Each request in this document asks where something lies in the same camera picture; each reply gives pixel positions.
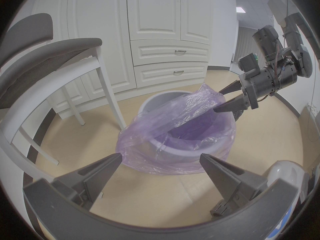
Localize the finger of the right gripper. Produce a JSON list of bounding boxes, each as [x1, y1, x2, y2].
[[213, 94, 250, 113], [218, 80, 242, 94]]

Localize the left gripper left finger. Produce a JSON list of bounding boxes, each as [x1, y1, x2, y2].
[[51, 153, 123, 211]]

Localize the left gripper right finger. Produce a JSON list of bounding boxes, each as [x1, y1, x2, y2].
[[199, 153, 269, 217]]

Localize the black plastic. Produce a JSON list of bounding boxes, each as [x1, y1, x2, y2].
[[232, 110, 245, 122]]

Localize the purple plastic bag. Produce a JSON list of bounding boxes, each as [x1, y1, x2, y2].
[[116, 83, 237, 176]]

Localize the pale grey trash bin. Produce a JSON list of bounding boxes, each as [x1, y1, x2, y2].
[[138, 91, 237, 168]]

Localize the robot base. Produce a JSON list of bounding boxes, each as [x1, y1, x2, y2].
[[265, 160, 314, 240]]

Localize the white wardrobe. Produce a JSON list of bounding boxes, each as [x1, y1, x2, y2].
[[31, 0, 238, 121]]

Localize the white chair grey cushions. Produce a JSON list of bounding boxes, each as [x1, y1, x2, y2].
[[0, 13, 128, 166]]

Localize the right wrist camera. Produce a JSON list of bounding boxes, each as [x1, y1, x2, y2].
[[237, 53, 262, 82]]

